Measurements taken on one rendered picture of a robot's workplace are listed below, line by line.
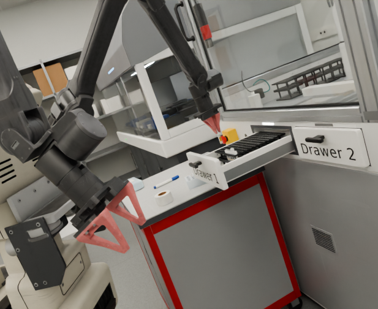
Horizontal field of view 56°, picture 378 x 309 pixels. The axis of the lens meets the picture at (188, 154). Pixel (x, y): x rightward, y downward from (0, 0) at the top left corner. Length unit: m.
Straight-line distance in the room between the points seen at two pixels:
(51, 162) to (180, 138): 1.55
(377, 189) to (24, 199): 0.92
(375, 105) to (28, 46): 4.91
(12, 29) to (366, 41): 4.97
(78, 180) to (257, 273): 1.20
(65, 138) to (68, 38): 4.91
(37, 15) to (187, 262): 4.57
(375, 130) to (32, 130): 0.81
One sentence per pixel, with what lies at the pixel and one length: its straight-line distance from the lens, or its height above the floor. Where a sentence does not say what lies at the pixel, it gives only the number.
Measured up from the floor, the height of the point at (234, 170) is 0.86.
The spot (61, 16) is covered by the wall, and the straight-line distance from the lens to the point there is 5.55.
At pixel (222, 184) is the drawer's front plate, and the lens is 1.19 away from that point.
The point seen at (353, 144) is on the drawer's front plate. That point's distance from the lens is 1.08.
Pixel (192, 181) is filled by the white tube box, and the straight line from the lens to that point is 1.52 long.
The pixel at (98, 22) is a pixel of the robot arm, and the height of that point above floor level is 1.42.
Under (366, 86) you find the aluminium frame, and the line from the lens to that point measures 1.01.
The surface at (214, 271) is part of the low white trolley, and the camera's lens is 1.58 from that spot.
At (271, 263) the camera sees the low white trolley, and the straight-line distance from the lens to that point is 1.70.
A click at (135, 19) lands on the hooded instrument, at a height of 1.59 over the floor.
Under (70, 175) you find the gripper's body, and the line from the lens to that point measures 0.61.
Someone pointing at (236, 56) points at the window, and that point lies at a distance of 1.50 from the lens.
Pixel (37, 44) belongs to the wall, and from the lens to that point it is 5.47.
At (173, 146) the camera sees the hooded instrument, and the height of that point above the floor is 0.85.
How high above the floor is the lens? 1.22
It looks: 12 degrees down
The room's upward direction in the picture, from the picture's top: 20 degrees counter-clockwise
